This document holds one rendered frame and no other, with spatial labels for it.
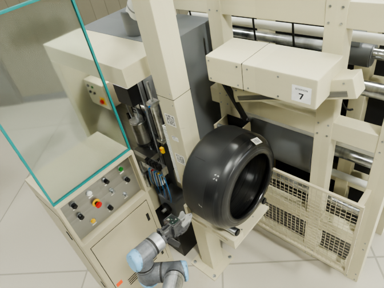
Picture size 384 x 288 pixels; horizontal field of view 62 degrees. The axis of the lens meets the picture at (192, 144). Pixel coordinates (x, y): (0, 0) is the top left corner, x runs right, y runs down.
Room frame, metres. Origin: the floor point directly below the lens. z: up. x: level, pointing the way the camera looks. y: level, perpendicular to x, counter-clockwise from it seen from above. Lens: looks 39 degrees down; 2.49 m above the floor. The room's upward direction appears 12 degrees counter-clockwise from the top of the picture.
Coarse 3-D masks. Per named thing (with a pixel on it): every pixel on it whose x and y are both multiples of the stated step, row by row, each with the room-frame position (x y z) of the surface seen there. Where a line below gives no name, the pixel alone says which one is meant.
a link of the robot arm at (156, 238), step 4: (152, 236) 0.89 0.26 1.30; (156, 236) 0.89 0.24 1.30; (160, 236) 0.89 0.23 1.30; (152, 240) 0.87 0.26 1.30; (156, 240) 0.87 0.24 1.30; (160, 240) 0.87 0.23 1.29; (156, 244) 0.85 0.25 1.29; (160, 244) 0.86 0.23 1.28; (164, 244) 0.86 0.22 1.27; (160, 248) 0.84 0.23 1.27; (164, 248) 0.86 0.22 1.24; (160, 252) 0.84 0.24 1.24
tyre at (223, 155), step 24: (216, 144) 1.26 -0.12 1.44; (240, 144) 1.21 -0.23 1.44; (264, 144) 1.27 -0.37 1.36; (192, 168) 1.20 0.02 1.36; (216, 168) 1.13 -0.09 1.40; (240, 168) 1.12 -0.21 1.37; (264, 168) 1.38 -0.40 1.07; (192, 192) 1.14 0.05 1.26; (216, 192) 1.05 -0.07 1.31; (240, 192) 1.36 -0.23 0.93; (264, 192) 1.24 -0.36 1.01; (216, 216) 1.02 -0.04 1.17; (240, 216) 1.12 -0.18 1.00
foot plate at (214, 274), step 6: (222, 252) 1.54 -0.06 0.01; (228, 252) 1.53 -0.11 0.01; (198, 258) 1.53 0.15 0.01; (228, 258) 1.48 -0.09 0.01; (192, 264) 1.50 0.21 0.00; (198, 264) 1.48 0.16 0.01; (204, 264) 1.47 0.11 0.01; (222, 264) 1.44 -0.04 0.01; (228, 264) 1.42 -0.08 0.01; (204, 270) 1.42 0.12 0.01; (210, 270) 1.40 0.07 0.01; (216, 270) 1.39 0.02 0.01; (222, 270) 1.38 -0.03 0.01; (210, 276) 1.35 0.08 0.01; (216, 276) 1.34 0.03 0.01
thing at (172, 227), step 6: (168, 216) 0.99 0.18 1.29; (174, 216) 0.99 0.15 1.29; (168, 222) 0.95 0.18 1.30; (174, 222) 0.95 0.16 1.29; (180, 222) 0.95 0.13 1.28; (162, 228) 0.92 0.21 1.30; (168, 228) 0.92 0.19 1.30; (174, 228) 0.92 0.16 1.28; (180, 228) 0.95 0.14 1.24; (162, 234) 0.89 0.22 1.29; (168, 234) 0.92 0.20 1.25; (174, 234) 0.92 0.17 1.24; (180, 234) 0.93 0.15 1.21
